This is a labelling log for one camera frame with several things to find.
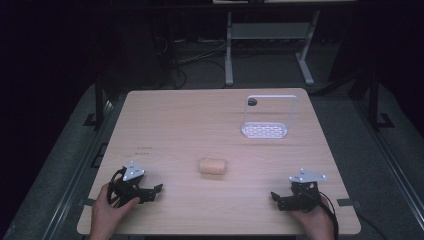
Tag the person's right hand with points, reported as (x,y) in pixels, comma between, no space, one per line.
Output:
(315,223)

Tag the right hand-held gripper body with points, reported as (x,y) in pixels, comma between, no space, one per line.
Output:
(306,193)

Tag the black round table grommet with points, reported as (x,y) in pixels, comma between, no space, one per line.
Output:
(252,102)

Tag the black metal stand post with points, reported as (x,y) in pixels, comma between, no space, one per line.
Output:
(99,103)

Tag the grey metal desk frame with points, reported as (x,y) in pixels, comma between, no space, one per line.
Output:
(270,31)

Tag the grey tape strip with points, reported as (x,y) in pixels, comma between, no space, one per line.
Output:
(86,202)
(347,202)

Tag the person's left hand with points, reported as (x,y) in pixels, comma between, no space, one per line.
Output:
(106,216)

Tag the beige sponge block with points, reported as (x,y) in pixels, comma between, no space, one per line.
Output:
(213,166)

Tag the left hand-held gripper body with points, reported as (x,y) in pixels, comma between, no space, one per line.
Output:
(128,186)

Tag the aluminium floor rail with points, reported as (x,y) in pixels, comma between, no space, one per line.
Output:
(395,166)
(71,180)

